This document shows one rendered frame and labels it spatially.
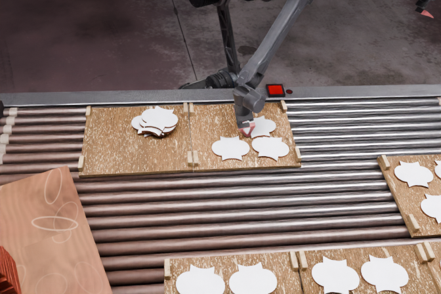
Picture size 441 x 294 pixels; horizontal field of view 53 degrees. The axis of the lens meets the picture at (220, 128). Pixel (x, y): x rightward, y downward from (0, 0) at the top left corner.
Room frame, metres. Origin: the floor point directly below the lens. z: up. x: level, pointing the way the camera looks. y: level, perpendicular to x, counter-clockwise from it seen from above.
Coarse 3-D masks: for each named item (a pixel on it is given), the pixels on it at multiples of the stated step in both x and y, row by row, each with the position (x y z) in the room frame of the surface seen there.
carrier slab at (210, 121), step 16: (208, 112) 1.33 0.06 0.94; (224, 112) 1.34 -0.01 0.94; (272, 112) 1.36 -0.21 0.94; (192, 128) 1.23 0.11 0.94; (208, 128) 1.24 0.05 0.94; (224, 128) 1.25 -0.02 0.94; (288, 128) 1.28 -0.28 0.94; (192, 144) 1.14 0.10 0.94; (208, 144) 1.15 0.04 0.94; (288, 144) 1.19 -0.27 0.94; (208, 160) 1.07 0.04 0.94; (256, 160) 1.09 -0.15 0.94; (272, 160) 1.10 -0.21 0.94; (288, 160) 1.10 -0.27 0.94
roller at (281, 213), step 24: (120, 216) 0.81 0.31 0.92; (144, 216) 0.82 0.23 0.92; (168, 216) 0.82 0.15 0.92; (192, 216) 0.83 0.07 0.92; (216, 216) 0.84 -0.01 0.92; (240, 216) 0.85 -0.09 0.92; (264, 216) 0.86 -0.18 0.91; (288, 216) 0.87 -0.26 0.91; (312, 216) 0.88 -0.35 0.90; (336, 216) 0.90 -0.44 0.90
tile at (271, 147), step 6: (258, 138) 1.19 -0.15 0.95; (264, 138) 1.20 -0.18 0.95; (270, 138) 1.20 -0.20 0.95; (276, 138) 1.20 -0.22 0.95; (252, 144) 1.16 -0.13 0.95; (258, 144) 1.16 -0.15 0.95; (264, 144) 1.17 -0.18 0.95; (270, 144) 1.17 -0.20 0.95; (276, 144) 1.17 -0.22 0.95; (282, 144) 1.17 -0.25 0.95; (258, 150) 1.13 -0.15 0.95; (264, 150) 1.13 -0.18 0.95; (270, 150) 1.14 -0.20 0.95; (276, 150) 1.14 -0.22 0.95; (282, 150) 1.14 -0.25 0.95; (288, 150) 1.15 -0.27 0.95; (258, 156) 1.10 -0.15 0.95; (264, 156) 1.11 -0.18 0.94; (270, 156) 1.11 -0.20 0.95; (276, 156) 1.11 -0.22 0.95; (282, 156) 1.12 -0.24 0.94
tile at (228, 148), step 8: (216, 144) 1.14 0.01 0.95; (224, 144) 1.15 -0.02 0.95; (232, 144) 1.15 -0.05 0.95; (240, 144) 1.16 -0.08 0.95; (216, 152) 1.10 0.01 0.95; (224, 152) 1.11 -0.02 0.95; (232, 152) 1.11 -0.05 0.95; (240, 152) 1.11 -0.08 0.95; (248, 152) 1.12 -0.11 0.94; (224, 160) 1.07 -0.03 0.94; (240, 160) 1.08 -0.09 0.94
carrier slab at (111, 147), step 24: (96, 120) 1.23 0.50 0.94; (120, 120) 1.24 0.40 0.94; (96, 144) 1.10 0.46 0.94; (120, 144) 1.11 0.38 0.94; (144, 144) 1.12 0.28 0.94; (168, 144) 1.13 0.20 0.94; (96, 168) 0.99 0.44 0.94; (120, 168) 1.00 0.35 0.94; (144, 168) 1.01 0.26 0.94; (168, 168) 1.02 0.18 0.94; (192, 168) 1.03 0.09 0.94
